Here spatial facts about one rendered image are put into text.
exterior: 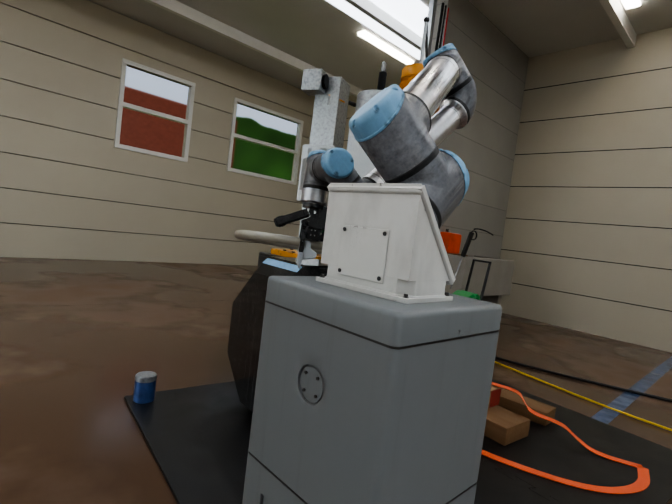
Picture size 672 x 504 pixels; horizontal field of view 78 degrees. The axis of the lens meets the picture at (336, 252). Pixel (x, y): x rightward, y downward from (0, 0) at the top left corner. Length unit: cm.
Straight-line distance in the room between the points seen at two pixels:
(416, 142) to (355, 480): 70
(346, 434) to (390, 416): 11
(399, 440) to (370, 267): 33
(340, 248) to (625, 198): 593
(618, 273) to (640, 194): 105
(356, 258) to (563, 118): 639
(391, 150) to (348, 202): 16
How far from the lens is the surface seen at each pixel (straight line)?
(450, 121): 150
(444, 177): 102
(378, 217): 87
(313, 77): 314
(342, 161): 123
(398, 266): 83
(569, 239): 676
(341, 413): 83
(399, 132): 97
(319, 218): 134
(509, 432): 241
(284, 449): 99
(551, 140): 711
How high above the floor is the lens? 97
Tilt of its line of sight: 3 degrees down
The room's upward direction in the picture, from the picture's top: 7 degrees clockwise
